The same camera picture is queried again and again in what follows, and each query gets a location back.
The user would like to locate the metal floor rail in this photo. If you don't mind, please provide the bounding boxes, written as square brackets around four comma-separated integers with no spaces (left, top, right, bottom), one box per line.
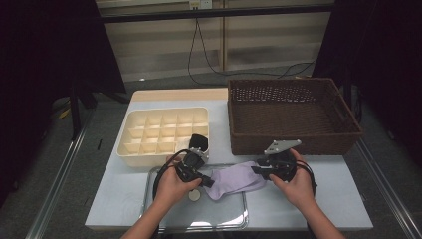
[25,109,96,239]
[354,138,422,239]

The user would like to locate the person's left hand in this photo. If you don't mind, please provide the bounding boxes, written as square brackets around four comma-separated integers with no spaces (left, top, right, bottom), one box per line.
[153,155,203,209]

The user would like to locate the black horizontal bar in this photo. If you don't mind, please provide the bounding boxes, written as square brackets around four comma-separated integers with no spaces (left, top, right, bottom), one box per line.
[99,3,334,24]

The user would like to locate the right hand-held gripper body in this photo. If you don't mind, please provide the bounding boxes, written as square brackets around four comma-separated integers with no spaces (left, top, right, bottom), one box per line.
[257,138,303,183]

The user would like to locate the white wall socket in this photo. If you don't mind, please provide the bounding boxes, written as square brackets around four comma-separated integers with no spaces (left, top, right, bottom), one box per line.
[188,0,213,10]

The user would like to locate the right hand-held gripper cable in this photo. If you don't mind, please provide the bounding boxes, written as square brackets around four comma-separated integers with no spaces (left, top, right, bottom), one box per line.
[294,160,318,197]

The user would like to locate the dark curtain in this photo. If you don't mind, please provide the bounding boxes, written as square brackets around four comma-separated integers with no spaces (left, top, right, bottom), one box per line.
[312,0,422,167]
[0,0,127,200]

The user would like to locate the hand-held gripper cable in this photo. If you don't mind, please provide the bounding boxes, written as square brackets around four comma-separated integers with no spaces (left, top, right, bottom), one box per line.
[151,148,191,201]
[294,160,318,197]

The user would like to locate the black sock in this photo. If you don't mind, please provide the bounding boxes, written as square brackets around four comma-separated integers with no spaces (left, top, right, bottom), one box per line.
[188,133,209,151]

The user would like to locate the clear lid with round knob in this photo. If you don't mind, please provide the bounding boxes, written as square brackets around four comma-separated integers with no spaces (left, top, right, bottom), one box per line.
[141,162,250,233]

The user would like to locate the left hand-held gripper cable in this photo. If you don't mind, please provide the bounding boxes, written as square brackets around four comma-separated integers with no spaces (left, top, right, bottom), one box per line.
[151,148,191,201]

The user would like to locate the person's right hand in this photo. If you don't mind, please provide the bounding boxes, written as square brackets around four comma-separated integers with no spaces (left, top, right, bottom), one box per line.
[269,147,317,209]

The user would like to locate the cream compartment storage box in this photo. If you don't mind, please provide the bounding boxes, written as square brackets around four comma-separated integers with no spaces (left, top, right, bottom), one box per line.
[116,106,211,168]

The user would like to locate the black metal stand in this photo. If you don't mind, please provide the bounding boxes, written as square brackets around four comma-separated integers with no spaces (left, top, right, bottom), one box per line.
[69,79,132,140]

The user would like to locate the brown wicker basket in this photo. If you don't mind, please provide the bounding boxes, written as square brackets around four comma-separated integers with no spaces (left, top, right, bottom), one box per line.
[227,78,363,156]

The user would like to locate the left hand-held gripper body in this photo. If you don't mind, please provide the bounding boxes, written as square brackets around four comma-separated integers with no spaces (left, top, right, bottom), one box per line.
[174,147,209,183]

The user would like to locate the black wall cable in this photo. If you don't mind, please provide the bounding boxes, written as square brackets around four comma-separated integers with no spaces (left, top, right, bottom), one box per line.
[187,18,204,86]
[197,18,317,80]

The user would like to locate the wooden vertical post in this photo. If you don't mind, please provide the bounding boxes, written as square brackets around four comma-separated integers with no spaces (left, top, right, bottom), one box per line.
[221,0,229,72]

